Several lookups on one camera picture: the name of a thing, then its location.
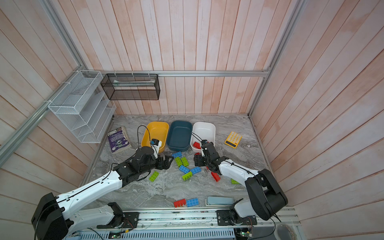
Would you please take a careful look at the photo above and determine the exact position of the blue lego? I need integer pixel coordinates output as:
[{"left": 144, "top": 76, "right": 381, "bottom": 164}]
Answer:
[
  {"left": 172, "top": 152, "right": 183, "bottom": 159},
  {"left": 190, "top": 167, "right": 202, "bottom": 175},
  {"left": 179, "top": 165, "right": 190, "bottom": 174},
  {"left": 186, "top": 198, "right": 199, "bottom": 208}
]

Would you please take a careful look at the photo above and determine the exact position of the red lego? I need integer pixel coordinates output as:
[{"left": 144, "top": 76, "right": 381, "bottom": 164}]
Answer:
[
  {"left": 174, "top": 199, "right": 187, "bottom": 208},
  {"left": 211, "top": 172, "right": 221, "bottom": 182},
  {"left": 192, "top": 142, "right": 201, "bottom": 151}
]

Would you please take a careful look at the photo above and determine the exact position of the red lego front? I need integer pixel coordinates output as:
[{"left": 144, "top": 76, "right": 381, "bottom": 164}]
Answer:
[{"left": 174, "top": 199, "right": 187, "bottom": 208}]

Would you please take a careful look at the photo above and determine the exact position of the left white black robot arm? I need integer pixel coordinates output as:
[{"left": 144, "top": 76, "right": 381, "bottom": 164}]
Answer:
[{"left": 32, "top": 139, "right": 166, "bottom": 240}]

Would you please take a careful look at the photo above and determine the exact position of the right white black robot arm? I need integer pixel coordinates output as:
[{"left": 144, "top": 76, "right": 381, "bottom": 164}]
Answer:
[{"left": 194, "top": 140, "right": 288, "bottom": 226}]

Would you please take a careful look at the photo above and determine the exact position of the green lego centre right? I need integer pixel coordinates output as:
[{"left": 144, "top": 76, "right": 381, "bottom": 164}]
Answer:
[{"left": 181, "top": 157, "right": 189, "bottom": 167}]

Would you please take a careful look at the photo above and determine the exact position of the green lego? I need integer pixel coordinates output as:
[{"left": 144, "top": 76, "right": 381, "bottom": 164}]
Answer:
[
  {"left": 181, "top": 157, "right": 189, "bottom": 167},
  {"left": 182, "top": 172, "right": 193, "bottom": 181},
  {"left": 174, "top": 157, "right": 183, "bottom": 168},
  {"left": 231, "top": 179, "right": 240, "bottom": 185},
  {"left": 149, "top": 171, "right": 159, "bottom": 182}
]

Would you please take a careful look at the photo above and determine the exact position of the green lego lower left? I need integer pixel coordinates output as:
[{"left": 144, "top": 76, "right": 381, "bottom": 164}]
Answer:
[{"left": 149, "top": 171, "right": 159, "bottom": 182}]

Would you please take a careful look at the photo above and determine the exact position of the green lego centre left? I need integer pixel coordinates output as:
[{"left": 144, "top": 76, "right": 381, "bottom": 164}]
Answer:
[{"left": 174, "top": 157, "right": 183, "bottom": 168}]

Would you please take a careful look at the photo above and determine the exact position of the green lego lower centre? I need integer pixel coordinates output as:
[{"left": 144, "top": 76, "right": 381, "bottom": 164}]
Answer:
[{"left": 182, "top": 172, "right": 193, "bottom": 181}]

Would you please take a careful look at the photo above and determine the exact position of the yellow calculator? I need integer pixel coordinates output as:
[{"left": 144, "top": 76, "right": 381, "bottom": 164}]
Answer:
[{"left": 225, "top": 132, "right": 243, "bottom": 149}]

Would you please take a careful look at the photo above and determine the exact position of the green lego far right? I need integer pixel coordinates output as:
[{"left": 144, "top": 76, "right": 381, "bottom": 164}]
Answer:
[{"left": 231, "top": 179, "right": 240, "bottom": 185}]

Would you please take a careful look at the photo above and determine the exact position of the dark teal rectangular tray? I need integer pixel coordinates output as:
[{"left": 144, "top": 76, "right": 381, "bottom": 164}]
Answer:
[{"left": 166, "top": 120, "right": 193, "bottom": 152}]

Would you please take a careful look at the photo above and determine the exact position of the white rectangular tray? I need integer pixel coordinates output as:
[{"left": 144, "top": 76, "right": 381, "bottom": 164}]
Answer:
[{"left": 190, "top": 122, "right": 216, "bottom": 153}]

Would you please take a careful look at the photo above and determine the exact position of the purple book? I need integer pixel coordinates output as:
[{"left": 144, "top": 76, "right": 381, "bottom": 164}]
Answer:
[{"left": 107, "top": 127, "right": 131, "bottom": 154}]

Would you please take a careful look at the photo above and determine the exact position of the yellow rectangular tray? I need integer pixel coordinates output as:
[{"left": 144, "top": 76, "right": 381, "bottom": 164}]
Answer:
[{"left": 141, "top": 122, "right": 170, "bottom": 153}]

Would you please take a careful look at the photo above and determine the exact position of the light blue stapler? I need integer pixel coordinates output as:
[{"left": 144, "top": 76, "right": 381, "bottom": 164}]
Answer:
[{"left": 206, "top": 196, "right": 235, "bottom": 207}]

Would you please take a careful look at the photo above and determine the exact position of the blue lego front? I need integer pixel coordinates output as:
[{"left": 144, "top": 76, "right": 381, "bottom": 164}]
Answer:
[{"left": 186, "top": 198, "right": 199, "bottom": 208}]

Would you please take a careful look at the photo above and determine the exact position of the black mesh basket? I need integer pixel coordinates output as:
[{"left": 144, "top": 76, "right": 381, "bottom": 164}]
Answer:
[{"left": 101, "top": 73, "right": 161, "bottom": 101}]

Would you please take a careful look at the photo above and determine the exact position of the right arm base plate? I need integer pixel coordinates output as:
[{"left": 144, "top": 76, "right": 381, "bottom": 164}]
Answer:
[{"left": 216, "top": 210, "right": 257, "bottom": 227}]

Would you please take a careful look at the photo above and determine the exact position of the aluminium front rail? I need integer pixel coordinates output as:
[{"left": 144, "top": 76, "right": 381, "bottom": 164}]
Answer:
[{"left": 69, "top": 206, "right": 301, "bottom": 234}]

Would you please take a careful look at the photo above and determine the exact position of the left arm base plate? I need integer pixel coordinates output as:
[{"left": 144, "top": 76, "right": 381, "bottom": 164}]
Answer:
[{"left": 97, "top": 212, "right": 140, "bottom": 229}]

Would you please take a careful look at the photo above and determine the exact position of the white wire mesh shelf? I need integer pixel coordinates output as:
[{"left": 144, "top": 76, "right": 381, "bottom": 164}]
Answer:
[{"left": 49, "top": 71, "right": 116, "bottom": 144}]

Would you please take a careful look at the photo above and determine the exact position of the aluminium back frame bar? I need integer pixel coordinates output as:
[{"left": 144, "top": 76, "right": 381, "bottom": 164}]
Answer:
[{"left": 101, "top": 70, "right": 269, "bottom": 77}]

